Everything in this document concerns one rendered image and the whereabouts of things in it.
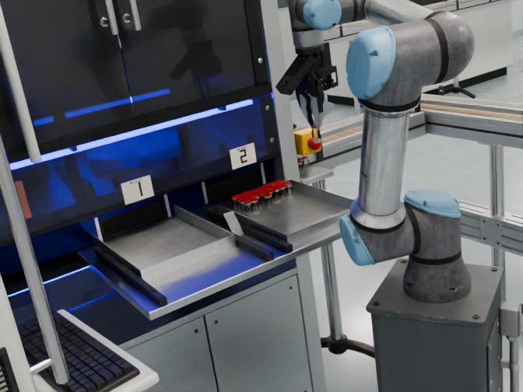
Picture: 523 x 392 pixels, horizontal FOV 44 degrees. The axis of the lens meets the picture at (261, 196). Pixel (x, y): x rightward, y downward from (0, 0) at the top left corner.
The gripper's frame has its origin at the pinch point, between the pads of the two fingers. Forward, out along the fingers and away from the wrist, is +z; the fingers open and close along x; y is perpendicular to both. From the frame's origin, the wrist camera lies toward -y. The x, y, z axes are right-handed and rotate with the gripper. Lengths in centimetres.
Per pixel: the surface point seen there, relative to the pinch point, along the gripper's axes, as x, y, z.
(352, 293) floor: 74, 70, 124
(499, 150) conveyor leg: 4, 86, 40
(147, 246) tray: 22, -44, 23
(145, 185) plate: 28.4, -37.5, 10.0
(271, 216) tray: 9.3, -11.6, 25.1
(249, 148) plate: 26.8, -3.3, 11.3
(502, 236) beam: -1, 81, 71
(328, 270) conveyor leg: 36, 28, 74
